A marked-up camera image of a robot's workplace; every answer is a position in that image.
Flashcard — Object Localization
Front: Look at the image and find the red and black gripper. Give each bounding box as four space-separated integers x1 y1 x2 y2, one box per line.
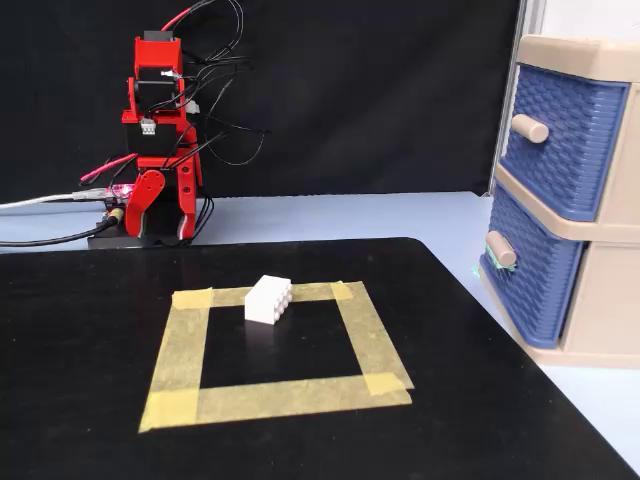
121 112 204 240

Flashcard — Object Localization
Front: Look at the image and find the white studded cube block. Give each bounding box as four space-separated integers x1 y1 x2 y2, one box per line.
243 274 294 326

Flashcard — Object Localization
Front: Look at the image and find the blue drawer with green tape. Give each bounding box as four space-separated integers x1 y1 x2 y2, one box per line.
478 179 585 350

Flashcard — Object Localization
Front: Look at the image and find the blue woven drawer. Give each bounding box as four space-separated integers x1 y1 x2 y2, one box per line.
498 63 631 223

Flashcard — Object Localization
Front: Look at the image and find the beige plastic drawer cabinet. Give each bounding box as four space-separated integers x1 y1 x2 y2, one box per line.
492 33 640 371

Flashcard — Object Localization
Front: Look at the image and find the controller board with red light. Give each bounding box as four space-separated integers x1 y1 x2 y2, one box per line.
102 183 134 207

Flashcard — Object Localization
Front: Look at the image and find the yellow masking tape strip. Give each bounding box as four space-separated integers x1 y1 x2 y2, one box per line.
138 373 414 434
138 288 215 434
171 281 367 310
329 281 416 397

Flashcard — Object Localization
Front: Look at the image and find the black table mat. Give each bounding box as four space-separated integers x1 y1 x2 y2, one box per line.
0 236 640 480

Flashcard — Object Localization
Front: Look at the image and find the black backdrop cloth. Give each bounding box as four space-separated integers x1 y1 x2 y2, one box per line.
0 0 522 202

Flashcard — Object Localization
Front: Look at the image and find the green tape piece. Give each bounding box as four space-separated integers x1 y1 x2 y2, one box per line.
469 243 519 277

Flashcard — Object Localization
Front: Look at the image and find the pink sleeved cable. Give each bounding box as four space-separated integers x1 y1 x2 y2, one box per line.
79 152 139 183

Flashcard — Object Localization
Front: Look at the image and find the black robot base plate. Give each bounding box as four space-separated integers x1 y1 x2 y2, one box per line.
87 199 201 250

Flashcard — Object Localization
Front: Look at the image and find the black servo wire bundle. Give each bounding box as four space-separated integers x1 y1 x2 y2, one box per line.
149 0 272 247

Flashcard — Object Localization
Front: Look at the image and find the black power cable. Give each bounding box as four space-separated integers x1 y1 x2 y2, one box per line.
0 208 125 248

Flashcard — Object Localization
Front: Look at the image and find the white USB cable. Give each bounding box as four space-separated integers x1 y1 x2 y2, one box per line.
0 188 109 212

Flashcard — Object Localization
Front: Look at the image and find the red wire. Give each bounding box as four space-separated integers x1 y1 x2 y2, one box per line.
160 0 222 34

